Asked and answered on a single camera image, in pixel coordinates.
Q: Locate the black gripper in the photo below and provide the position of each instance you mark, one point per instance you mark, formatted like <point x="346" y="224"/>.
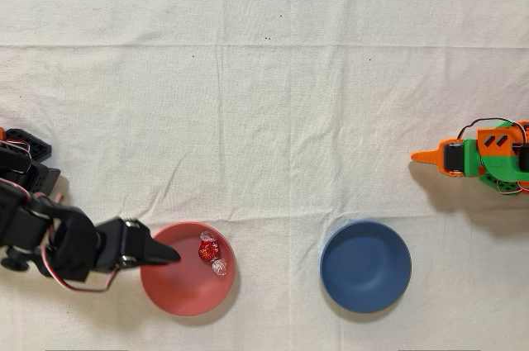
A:
<point x="133" y="242"/>

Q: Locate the orange green gripper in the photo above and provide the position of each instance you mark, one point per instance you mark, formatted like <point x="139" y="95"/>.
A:
<point x="454" y="157"/>

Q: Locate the red candy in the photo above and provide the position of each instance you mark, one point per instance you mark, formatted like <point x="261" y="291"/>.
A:
<point x="208" y="250"/>

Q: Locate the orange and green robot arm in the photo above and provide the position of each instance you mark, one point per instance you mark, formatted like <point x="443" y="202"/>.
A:
<point x="500" y="161"/>

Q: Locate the red bowl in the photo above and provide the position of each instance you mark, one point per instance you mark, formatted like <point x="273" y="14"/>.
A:
<point x="186" y="289"/>

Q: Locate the blue bowl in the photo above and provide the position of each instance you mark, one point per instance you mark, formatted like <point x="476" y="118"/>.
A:
<point x="365" y="266"/>

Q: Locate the white tablecloth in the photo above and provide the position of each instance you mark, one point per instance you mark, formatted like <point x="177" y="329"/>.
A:
<point x="289" y="120"/>

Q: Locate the orange base clamp knob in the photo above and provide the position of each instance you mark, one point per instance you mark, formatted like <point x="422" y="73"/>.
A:
<point x="1" y="133"/>

